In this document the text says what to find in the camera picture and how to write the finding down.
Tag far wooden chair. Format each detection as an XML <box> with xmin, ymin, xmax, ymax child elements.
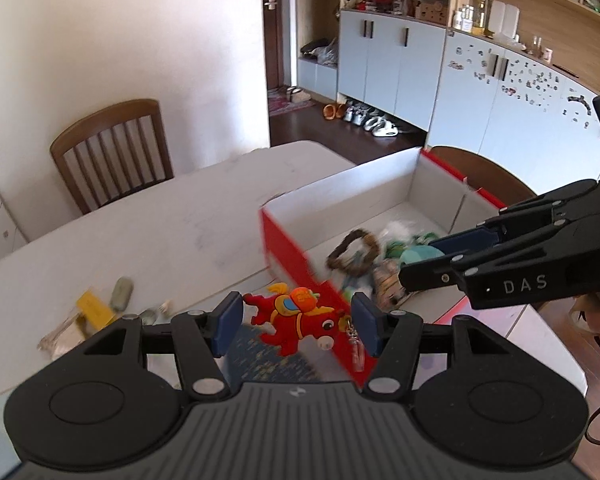
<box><xmin>50</xmin><ymin>99</ymin><xmax>174</xmax><ymax>214</ymax></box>

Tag green cord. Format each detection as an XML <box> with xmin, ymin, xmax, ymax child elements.
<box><xmin>382</xmin><ymin>233</ymin><xmax>441</xmax><ymax>264</ymax></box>

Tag entry rug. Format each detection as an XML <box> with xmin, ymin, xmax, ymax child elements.
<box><xmin>268</xmin><ymin>87</ymin><xmax>314</xmax><ymax>117</ymax></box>

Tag pair of grey shoes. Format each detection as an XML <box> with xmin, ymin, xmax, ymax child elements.
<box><xmin>337</xmin><ymin>100</ymin><xmax>419</xmax><ymax>139</ymax></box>

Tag red horse keychain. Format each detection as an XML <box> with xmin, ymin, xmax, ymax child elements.
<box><xmin>242</xmin><ymin>283</ymin><xmax>365</xmax><ymax>373</ymax></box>

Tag right wooden chair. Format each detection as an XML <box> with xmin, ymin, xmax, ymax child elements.
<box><xmin>429</xmin><ymin>146</ymin><xmax>535</xmax><ymax>206</ymax></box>

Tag teal round small toy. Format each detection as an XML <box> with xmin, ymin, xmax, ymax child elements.
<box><xmin>399</xmin><ymin>245</ymin><xmax>444</xmax><ymax>266</ymax></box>

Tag white wall cabinet unit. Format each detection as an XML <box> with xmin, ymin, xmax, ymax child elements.
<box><xmin>296</xmin><ymin>0</ymin><xmax>600</xmax><ymax>192</ymax></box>

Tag bunny character plush pouch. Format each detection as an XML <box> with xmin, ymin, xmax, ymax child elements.
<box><xmin>373</xmin><ymin>260</ymin><xmax>408</xmax><ymax>312</ymax></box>

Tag wooden chair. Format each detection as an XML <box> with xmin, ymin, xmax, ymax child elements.
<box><xmin>429</xmin><ymin>146</ymin><xmax>535</xmax><ymax>206</ymax></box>
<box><xmin>50</xmin><ymin>99</ymin><xmax>174</xmax><ymax>214</ymax></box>

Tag grey green oval case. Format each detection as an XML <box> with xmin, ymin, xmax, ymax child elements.
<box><xmin>109</xmin><ymin>276</ymin><xmax>134</xmax><ymax>313</ymax></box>

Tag white fluffy item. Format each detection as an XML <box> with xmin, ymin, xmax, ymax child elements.
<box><xmin>378</xmin><ymin>220</ymin><xmax>422</xmax><ymax>244</ymax></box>

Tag blue speckled round mat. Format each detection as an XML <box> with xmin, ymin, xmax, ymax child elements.
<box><xmin>223</xmin><ymin>324</ymin><xmax>320</xmax><ymax>390</ymax></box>

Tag red white cardboard box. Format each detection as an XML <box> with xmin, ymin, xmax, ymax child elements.
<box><xmin>258</xmin><ymin>146</ymin><xmax>507</xmax><ymax>389</ymax></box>

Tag silver foil packet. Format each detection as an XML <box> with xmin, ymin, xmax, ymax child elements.
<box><xmin>38</xmin><ymin>313</ymin><xmax>90</xmax><ymax>361</ymax></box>

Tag brown hair scrunchie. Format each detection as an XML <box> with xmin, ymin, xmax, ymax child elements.
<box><xmin>326</xmin><ymin>229</ymin><xmax>380</xmax><ymax>278</ymax></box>

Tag dark wooden door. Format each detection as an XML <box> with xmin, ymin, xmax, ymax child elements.
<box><xmin>263</xmin><ymin>0</ymin><xmax>284</xmax><ymax>90</ymax></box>

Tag yellow small carton box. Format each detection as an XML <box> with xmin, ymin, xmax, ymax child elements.
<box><xmin>76</xmin><ymin>290</ymin><xmax>116</xmax><ymax>330</ymax></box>

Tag orange slippers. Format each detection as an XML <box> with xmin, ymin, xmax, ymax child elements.
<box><xmin>322</xmin><ymin>103</ymin><xmax>348</xmax><ymax>120</ymax></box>

